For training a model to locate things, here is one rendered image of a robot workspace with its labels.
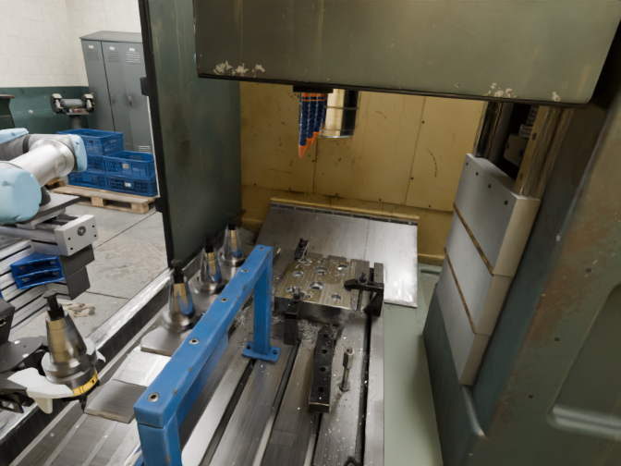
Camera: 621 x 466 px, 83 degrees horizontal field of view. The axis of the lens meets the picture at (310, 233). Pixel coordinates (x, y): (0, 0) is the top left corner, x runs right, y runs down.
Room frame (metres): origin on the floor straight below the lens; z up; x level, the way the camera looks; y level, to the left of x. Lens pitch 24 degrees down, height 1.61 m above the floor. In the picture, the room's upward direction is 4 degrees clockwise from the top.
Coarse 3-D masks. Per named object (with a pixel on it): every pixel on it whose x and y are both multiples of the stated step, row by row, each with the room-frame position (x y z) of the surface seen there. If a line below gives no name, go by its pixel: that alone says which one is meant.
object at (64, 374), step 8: (88, 344) 0.39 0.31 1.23; (88, 352) 0.37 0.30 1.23; (48, 360) 0.35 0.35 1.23; (80, 360) 0.36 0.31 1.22; (88, 360) 0.37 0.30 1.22; (96, 360) 0.38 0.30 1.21; (48, 368) 0.34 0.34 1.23; (56, 368) 0.34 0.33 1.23; (64, 368) 0.34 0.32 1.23; (72, 368) 0.34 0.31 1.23; (80, 368) 0.35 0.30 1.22; (88, 368) 0.37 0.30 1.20; (48, 376) 0.34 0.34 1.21; (56, 376) 0.34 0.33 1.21; (64, 376) 0.34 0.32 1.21; (72, 376) 0.34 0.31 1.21; (80, 376) 0.35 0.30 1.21; (56, 384) 0.34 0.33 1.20; (64, 384) 0.34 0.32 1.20
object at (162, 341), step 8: (160, 328) 0.45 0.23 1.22; (144, 336) 0.43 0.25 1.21; (152, 336) 0.43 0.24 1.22; (160, 336) 0.43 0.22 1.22; (168, 336) 0.43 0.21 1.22; (176, 336) 0.43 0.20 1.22; (184, 336) 0.43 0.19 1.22; (144, 344) 0.41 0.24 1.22; (152, 344) 0.41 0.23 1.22; (160, 344) 0.41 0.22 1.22; (168, 344) 0.41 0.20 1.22; (176, 344) 0.41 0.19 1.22; (152, 352) 0.40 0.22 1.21; (160, 352) 0.40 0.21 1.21; (168, 352) 0.40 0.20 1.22
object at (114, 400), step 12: (108, 384) 0.33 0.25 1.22; (120, 384) 0.33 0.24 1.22; (132, 384) 0.34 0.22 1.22; (96, 396) 0.31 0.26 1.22; (108, 396) 0.31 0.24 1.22; (120, 396) 0.31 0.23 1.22; (132, 396) 0.32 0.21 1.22; (96, 408) 0.30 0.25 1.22; (108, 408) 0.30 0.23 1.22; (120, 408) 0.30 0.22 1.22; (132, 408) 0.30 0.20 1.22; (120, 420) 0.28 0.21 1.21; (132, 420) 0.29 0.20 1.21
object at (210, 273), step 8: (208, 256) 0.57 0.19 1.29; (216, 256) 0.58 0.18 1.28; (208, 264) 0.57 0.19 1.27; (216, 264) 0.58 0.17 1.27; (200, 272) 0.58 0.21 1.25; (208, 272) 0.57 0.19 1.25; (216, 272) 0.57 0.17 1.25; (200, 280) 0.57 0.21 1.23; (208, 280) 0.56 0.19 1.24; (216, 280) 0.57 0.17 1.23
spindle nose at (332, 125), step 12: (300, 96) 0.95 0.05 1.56; (324, 96) 0.90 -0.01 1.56; (336, 96) 0.90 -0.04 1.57; (348, 96) 0.91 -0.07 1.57; (360, 96) 0.95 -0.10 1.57; (300, 108) 0.94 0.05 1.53; (324, 108) 0.90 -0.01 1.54; (336, 108) 0.90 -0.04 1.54; (348, 108) 0.91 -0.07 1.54; (300, 120) 0.94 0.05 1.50; (324, 120) 0.90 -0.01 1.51; (336, 120) 0.90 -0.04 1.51; (348, 120) 0.91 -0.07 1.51; (324, 132) 0.90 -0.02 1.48; (336, 132) 0.90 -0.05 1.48; (348, 132) 0.92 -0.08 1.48
